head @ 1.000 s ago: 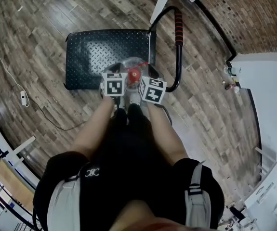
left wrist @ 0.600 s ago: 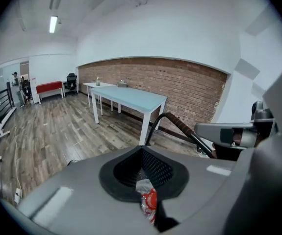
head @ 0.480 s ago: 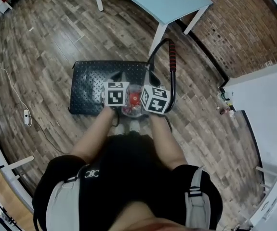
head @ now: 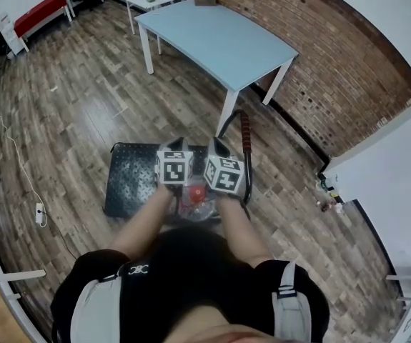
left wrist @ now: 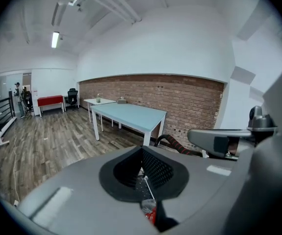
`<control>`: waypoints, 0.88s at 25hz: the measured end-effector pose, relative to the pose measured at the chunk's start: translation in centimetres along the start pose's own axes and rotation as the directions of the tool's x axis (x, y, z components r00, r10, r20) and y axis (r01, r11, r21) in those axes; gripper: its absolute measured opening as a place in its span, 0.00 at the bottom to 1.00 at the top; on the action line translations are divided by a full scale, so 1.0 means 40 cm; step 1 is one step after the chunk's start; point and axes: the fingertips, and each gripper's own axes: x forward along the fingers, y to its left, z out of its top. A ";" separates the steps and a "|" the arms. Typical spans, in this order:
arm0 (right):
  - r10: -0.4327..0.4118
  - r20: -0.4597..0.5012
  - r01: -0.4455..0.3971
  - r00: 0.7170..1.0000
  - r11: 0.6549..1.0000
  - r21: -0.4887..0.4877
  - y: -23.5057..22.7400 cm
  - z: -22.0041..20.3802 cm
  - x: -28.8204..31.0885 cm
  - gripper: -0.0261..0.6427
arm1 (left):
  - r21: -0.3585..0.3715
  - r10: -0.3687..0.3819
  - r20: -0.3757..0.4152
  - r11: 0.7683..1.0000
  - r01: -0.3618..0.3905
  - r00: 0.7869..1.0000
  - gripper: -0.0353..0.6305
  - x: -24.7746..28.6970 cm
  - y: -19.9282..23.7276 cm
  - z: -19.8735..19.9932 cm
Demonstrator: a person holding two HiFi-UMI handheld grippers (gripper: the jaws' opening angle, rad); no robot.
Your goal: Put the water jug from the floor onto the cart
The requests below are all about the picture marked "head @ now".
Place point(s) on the person's left forearm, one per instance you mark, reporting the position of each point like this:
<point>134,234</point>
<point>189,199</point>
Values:
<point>144,220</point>

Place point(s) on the clear jar with red lid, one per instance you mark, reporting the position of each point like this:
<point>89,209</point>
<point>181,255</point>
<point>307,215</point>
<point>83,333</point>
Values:
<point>196,193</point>

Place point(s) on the white drawer cabinet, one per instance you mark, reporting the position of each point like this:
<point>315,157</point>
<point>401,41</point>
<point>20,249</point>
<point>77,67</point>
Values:
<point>8,30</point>

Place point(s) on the light blue table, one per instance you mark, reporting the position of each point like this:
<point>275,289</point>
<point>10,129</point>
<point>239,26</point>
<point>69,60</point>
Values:
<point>208,38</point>

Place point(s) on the small green bottle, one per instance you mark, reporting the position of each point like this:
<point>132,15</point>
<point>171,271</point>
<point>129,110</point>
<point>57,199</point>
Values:
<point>325,184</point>

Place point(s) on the person's black shirt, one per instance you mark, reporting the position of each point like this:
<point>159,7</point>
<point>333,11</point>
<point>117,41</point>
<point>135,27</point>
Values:
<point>191,281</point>

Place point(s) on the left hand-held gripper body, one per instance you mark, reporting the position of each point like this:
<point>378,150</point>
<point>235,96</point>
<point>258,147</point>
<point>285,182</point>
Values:
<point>173,168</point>

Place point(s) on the black platform cart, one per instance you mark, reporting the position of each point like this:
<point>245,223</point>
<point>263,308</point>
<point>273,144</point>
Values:
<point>130,177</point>

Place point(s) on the person's right forearm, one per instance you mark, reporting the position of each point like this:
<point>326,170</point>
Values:
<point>241,231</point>

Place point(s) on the crumpled white paper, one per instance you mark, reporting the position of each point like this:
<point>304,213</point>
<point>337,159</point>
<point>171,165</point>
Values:
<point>338,207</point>

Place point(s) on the small dark bottle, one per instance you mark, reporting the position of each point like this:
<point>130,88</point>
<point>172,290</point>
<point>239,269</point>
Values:
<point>324,206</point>

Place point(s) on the red bench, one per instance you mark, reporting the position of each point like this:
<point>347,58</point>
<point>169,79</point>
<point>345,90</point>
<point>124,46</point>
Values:
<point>39,13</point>

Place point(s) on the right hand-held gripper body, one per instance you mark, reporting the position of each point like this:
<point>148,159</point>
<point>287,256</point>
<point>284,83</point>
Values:
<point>224,177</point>

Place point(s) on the white power strip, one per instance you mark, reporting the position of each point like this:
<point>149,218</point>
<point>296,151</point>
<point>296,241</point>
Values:
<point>40,214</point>

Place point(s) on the white wall shelf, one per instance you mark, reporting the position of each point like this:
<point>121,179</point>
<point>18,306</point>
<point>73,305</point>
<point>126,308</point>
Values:
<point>407,281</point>

